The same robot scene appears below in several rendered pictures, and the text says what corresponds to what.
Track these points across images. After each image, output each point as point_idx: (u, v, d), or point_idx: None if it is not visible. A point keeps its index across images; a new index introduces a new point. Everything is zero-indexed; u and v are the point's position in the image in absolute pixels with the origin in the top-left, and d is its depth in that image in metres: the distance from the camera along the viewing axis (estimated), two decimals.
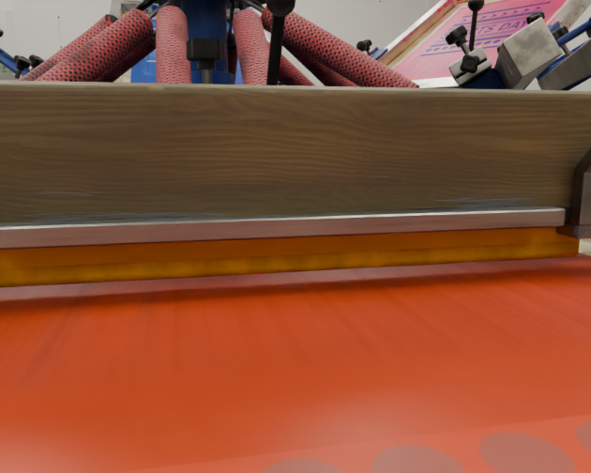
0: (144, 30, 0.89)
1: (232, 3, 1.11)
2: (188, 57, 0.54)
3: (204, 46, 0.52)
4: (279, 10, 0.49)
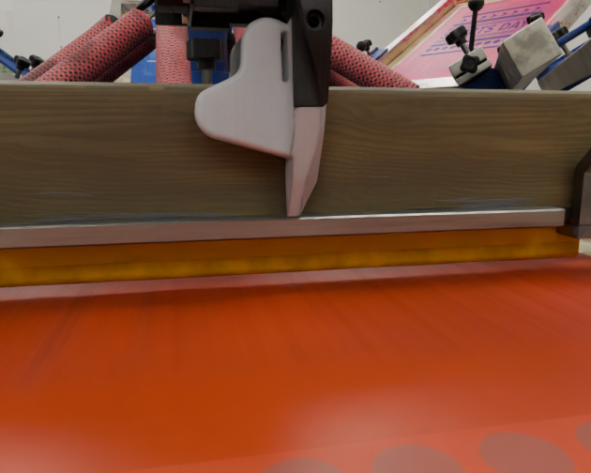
0: (144, 30, 0.89)
1: None
2: (188, 57, 0.54)
3: (204, 46, 0.52)
4: None
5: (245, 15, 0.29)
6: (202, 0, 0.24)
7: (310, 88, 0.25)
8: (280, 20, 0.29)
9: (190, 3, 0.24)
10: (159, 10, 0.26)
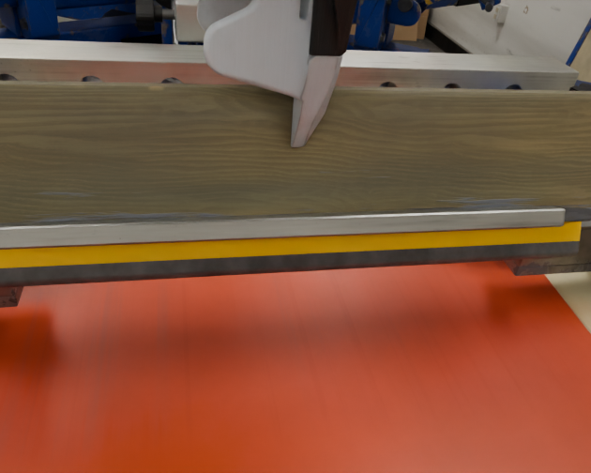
0: None
1: None
2: None
3: None
4: None
5: None
6: None
7: (328, 36, 0.23)
8: None
9: None
10: None
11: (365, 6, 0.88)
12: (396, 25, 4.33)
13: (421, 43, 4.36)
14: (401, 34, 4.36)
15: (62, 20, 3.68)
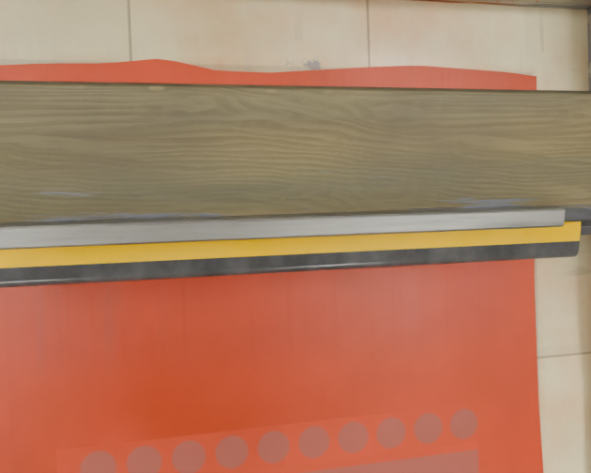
0: None
1: None
2: None
3: None
4: None
5: None
6: None
7: None
8: None
9: None
10: None
11: None
12: None
13: None
14: None
15: None
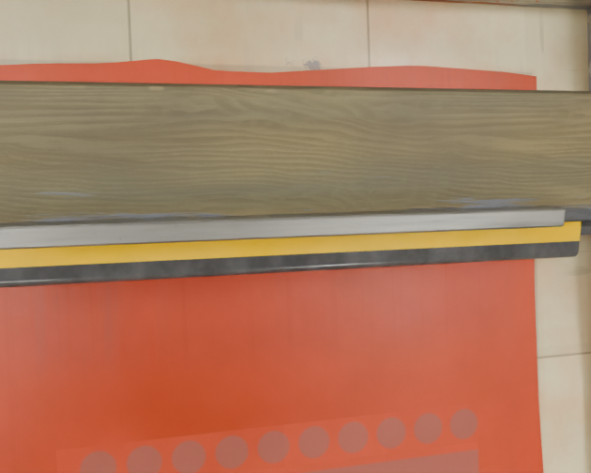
0: None
1: None
2: None
3: None
4: None
5: None
6: None
7: None
8: None
9: None
10: None
11: None
12: None
13: None
14: None
15: None
